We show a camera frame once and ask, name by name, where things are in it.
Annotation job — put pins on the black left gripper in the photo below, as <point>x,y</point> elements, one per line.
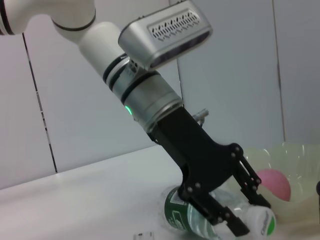
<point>195,155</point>

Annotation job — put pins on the pink toy peach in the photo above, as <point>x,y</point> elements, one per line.
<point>275,182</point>

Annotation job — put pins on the clear green-label water bottle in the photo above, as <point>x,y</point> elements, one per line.
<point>180,215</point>

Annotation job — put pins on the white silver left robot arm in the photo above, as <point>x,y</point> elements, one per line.
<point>100,45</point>

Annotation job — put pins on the translucent green fruit plate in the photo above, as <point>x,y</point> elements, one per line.
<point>300,160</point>

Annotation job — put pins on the black mesh pen holder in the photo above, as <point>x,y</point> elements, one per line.
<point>318,187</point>

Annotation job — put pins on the clear plastic ruler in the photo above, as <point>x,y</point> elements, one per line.
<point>143,236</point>

